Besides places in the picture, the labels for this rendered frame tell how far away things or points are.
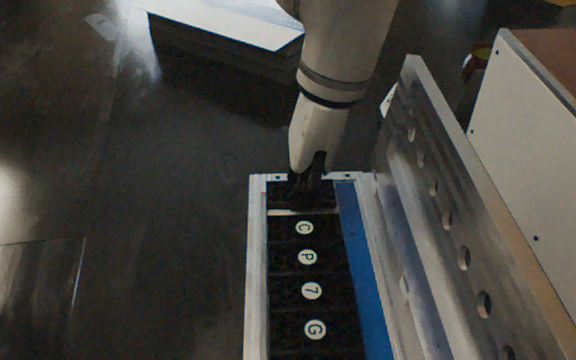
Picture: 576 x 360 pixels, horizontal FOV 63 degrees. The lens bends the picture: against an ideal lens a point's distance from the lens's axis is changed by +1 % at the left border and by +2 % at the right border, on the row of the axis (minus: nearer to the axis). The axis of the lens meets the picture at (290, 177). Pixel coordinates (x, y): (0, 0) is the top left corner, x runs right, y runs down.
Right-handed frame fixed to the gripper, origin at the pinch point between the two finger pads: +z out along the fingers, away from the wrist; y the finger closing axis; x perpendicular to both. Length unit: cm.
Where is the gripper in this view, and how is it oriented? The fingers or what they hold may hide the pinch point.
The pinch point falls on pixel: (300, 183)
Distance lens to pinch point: 65.0
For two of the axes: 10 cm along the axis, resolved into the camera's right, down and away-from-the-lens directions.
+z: -2.1, 7.5, 6.3
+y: 0.5, 6.5, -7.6
